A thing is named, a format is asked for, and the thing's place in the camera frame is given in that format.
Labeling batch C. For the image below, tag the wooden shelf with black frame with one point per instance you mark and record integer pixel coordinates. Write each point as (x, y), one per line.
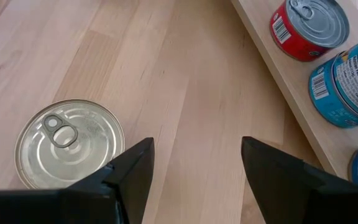
(300, 71)

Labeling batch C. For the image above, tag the red label tuna can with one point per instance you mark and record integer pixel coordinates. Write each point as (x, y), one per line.
(291, 40)

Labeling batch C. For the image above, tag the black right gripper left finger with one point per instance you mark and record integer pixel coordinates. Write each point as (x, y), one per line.
(57, 207)

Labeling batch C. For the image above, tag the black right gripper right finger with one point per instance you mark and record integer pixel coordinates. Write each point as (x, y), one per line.
(291, 199)

